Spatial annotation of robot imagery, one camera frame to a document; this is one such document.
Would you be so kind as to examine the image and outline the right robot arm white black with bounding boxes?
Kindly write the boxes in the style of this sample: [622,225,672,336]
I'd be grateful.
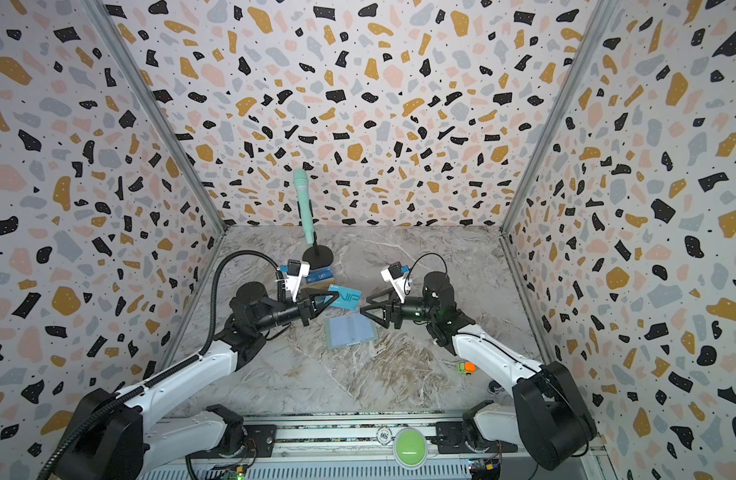
[360,263,598,470]

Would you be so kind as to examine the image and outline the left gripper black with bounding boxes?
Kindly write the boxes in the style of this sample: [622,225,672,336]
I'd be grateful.
[257,289,341,335]

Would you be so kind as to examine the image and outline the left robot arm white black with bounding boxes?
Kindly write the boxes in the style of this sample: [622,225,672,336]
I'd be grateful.
[38,282,339,479]

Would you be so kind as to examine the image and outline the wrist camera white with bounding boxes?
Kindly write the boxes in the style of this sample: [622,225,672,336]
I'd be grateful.
[381,262,411,303]
[277,259,310,302]

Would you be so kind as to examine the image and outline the small orange green toy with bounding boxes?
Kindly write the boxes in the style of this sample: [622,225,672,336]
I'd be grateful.
[457,361,477,375]

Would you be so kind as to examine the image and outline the teal card from holder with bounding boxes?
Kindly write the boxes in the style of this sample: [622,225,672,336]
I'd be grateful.
[329,285,362,311]

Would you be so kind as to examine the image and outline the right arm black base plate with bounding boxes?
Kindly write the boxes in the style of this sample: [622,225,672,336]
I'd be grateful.
[430,420,519,455]

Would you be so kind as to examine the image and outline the small black knob object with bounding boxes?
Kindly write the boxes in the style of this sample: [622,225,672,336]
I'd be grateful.
[488,380,506,396]

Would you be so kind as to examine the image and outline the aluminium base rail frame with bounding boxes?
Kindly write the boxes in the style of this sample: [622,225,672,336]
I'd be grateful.
[139,412,617,479]

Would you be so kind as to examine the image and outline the green round push button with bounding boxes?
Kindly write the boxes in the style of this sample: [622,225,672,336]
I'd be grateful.
[393,427,428,470]

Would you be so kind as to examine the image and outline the black corrugated cable hose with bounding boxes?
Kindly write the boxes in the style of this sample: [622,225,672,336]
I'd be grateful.
[36,249,282,480]

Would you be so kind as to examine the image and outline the blue VIP card in stand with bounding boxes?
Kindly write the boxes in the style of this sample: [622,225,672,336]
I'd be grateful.
[306,267,334,284]

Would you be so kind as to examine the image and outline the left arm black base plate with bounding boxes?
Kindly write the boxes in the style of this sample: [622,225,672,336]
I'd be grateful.
[192,424,278,462]

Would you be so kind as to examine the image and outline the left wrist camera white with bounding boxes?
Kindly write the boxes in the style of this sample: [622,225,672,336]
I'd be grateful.
[277,259,310,302]

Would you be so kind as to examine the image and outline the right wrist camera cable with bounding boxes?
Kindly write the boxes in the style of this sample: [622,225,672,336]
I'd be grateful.
[407,251,450,277]

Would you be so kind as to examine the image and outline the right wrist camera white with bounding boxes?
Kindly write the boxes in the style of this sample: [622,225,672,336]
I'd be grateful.
[381,262,411,303]

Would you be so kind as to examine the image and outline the black round microphone stand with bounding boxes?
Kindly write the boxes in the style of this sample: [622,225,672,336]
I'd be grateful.
[301,203,334,270]

